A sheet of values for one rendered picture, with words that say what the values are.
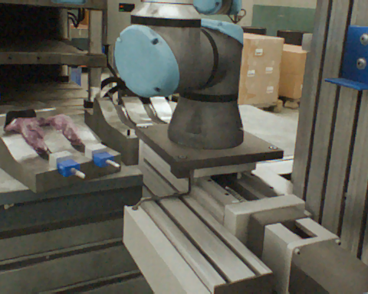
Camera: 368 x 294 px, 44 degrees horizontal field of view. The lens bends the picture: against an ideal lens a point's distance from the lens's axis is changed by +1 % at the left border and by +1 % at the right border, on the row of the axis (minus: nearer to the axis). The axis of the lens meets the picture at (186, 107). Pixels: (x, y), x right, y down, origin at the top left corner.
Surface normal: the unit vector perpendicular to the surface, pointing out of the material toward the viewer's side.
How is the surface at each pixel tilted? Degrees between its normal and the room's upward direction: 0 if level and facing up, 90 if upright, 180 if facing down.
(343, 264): 0
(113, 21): 90
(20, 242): 90
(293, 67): 90
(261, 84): 84
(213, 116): 72
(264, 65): 99
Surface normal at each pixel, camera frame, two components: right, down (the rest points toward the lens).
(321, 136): -0.90, 0.04
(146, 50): -0.62, 0.27
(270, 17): 0.49, 0.23
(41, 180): 0.70, 0.21
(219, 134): 0.33, -0.07
